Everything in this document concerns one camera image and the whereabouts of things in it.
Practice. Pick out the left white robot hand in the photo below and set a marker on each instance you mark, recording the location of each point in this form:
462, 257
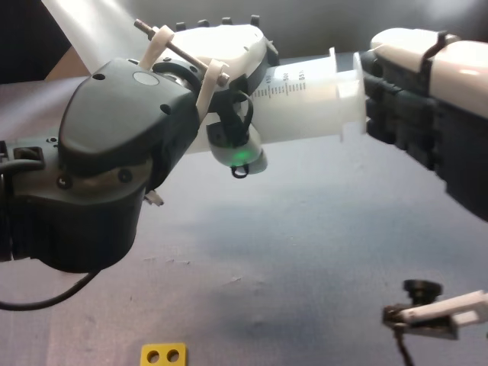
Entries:
221, 42

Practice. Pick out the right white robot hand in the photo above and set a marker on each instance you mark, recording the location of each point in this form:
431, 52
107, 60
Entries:
419, 114

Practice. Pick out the large clear plastic syringe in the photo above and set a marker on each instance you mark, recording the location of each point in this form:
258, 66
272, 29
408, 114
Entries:
305, 110

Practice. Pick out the grey table cloth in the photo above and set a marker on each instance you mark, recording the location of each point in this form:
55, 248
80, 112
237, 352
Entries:
305, 228

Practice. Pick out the yellow two-hole block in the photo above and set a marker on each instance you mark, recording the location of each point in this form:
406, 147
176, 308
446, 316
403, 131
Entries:
163, 348

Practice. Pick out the wrist camera on white bracket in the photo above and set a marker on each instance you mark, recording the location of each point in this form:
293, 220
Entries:
438, 310

